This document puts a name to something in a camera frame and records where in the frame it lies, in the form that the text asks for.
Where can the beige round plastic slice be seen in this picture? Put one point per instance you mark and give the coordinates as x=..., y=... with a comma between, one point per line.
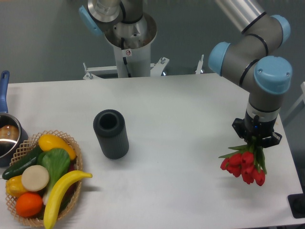
x=35, y=178

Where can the red tulip bouquet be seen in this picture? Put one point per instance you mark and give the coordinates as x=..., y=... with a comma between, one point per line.
x=246, y=161

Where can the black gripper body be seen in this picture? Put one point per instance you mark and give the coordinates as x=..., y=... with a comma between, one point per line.
x=255, y=127

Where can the green leafy plastic vegetable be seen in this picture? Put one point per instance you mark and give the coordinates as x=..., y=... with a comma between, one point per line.
x=57, y=162

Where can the dark grey ribbed vase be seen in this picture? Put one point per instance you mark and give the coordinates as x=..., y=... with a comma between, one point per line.
x=110, y=129

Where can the yellow plastic bell pepper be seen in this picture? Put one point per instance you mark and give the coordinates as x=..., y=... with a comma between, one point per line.
x=14, y=187

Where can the green plastic cucumber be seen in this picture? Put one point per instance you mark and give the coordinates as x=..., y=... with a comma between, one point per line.
x=26, y=161

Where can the orange plastic fruit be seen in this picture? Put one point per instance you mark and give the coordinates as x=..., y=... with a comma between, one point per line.
x=29, y=204

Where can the white metal base frame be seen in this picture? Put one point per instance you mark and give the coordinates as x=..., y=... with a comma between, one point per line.
x=157, y=69

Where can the blue handled steel saucepan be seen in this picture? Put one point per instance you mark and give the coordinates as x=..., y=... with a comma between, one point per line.
x=12, y=133

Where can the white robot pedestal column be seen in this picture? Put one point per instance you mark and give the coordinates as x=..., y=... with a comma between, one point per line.
x=132, y=46

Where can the woven wicker basket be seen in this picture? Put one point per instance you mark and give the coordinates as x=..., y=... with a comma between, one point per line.
x=70, y=200

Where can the yellow plastic squash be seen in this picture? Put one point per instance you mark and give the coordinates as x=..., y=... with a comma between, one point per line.
x=48, y=142

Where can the yellow plastic banana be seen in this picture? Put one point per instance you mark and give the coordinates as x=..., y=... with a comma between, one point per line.
x=56, y=195

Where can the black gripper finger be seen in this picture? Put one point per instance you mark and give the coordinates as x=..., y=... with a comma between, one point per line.
x=240, y=128
x=269, y=141

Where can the black device at table edge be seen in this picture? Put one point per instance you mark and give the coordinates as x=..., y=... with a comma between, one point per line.
x=297, y=205

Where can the white chair frame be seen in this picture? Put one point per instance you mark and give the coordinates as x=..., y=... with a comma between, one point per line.
x=296, y=108

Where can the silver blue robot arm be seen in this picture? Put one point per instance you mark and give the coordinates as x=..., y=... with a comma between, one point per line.
x=248, y=64

